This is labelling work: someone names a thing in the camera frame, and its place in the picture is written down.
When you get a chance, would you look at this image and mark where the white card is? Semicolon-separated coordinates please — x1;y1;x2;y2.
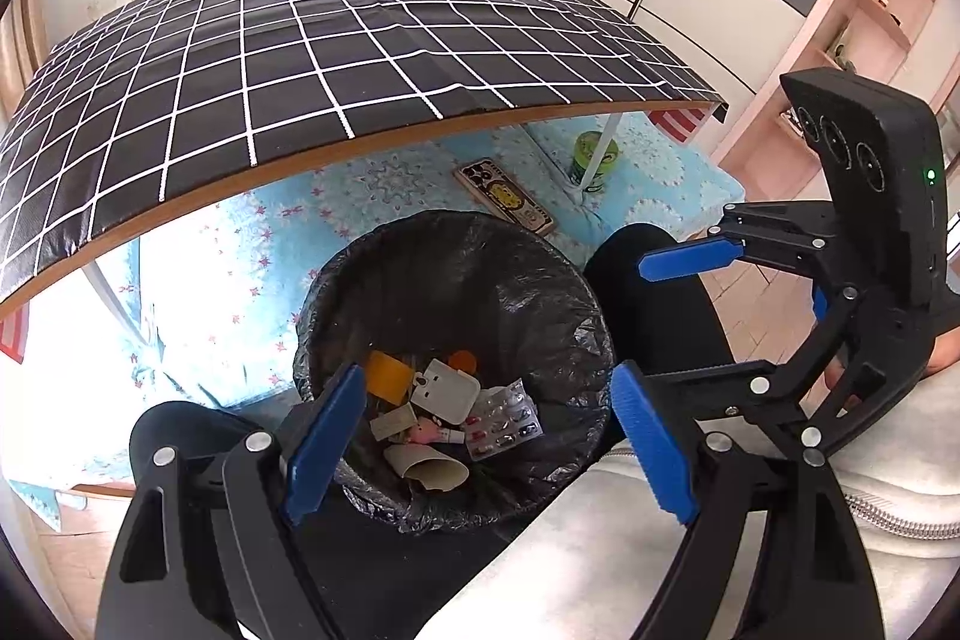
370;405;418;441

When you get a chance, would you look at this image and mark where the green can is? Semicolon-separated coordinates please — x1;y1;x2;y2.
574;131;620;191

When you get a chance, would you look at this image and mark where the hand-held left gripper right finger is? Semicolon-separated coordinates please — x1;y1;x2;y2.
610;361;875;640

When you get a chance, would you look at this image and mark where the blue floral floor mat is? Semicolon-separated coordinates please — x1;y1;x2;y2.
0;111;743;530

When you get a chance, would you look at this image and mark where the black checked tablecloth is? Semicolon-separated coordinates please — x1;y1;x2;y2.
0;0;728;304

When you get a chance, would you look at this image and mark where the white plastic plug box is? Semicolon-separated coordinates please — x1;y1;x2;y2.
410;359;482;425

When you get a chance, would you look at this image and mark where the wooden table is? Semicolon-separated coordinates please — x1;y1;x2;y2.
0;98;725;320

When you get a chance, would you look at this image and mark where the black lined trash bin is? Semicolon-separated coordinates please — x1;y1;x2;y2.
292;207;620;534

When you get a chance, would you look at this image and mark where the crumpled paper cup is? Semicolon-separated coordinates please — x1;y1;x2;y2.
384;443;470;492

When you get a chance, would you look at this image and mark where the brown printed flat board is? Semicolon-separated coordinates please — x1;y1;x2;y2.
452;158;557;238

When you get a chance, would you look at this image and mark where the orange wrapper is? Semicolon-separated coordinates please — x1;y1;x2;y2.
365;351;415;406

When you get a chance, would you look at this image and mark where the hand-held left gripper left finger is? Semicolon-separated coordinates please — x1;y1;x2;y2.
94;361;368;640

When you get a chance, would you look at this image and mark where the person's right hand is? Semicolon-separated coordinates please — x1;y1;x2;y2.
928;323;960;378

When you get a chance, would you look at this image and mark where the silver capsule blister pack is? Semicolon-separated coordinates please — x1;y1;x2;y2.
463;377;542;462

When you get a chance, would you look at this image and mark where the white table leg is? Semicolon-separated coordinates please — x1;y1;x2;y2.
81;256;152;352
579;111;625;191

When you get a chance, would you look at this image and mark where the person's left leg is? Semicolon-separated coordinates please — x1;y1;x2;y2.
129;400;526;640

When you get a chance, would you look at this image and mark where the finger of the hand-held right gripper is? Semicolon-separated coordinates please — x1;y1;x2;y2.
664;286;886;451
637;200;835;283

